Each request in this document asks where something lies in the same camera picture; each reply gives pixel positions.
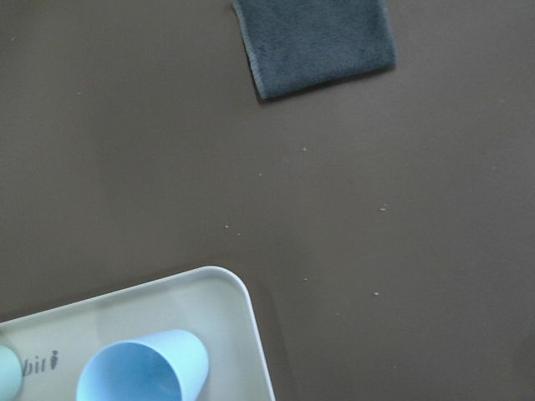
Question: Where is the blue cup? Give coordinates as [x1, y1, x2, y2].
[76, 329, 209, 400]

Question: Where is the green cup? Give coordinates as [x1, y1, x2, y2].
[0, 346, 23, 401]

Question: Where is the cream rabbit tray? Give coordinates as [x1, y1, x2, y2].
[1, 266, 275, 400]

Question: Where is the dark grey folded cloth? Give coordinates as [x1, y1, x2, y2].
[232, 0, 396, 99]

